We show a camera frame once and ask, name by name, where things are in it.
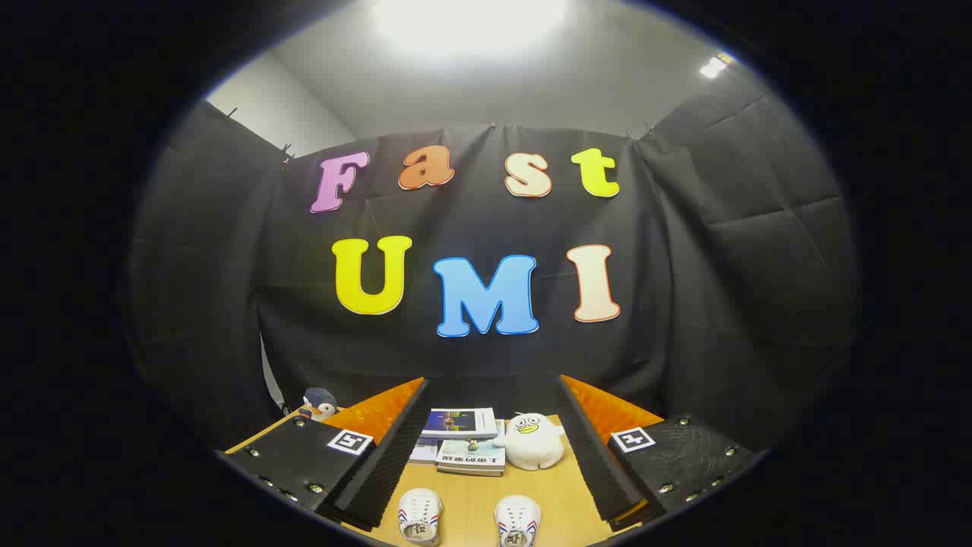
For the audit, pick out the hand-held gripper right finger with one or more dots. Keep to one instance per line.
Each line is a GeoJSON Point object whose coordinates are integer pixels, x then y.
{"type": "Point", "coordinates": [600, 463]}

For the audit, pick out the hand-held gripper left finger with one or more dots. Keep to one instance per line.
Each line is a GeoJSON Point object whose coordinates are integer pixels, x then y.
{"type": "Point", "coordinates": [387, 471]}

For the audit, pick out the white canvas shoe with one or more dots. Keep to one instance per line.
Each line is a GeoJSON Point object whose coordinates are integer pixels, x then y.
{"type": "Point", "coordinates": [419, 507]}
{"type": "Point", "coordinates": [518, 513]}

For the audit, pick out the thin white printed book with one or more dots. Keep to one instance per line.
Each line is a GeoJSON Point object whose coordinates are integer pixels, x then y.
{"type": "Point", "coordinates": [423, 452]}

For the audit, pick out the white duck plush toy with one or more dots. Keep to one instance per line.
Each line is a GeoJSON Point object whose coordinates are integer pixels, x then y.
{"type": "Point", "coordinates": [531, 448]}

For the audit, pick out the book with pale green cover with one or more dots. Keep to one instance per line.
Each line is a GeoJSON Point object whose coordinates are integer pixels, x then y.
{"type": "Point", "coordinates": [471, 457]}

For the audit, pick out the book with blue picture cover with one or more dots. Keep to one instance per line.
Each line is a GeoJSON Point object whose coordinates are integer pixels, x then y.
{"type": "Point", "coordinates": [459, 422]}

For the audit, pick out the grey penguin plush toy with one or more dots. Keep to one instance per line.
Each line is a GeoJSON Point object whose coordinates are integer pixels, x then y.
{"type": "Point", "coordinates": [319, 403]}

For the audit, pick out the small ceiling light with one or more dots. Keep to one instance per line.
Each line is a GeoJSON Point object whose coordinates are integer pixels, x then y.
{"type": "Point", "coordinates": [712, 68]}

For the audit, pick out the large ceiling light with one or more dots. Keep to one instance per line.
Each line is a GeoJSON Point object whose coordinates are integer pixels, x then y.
{"type": "Point", "coordinates": [467, 23]}

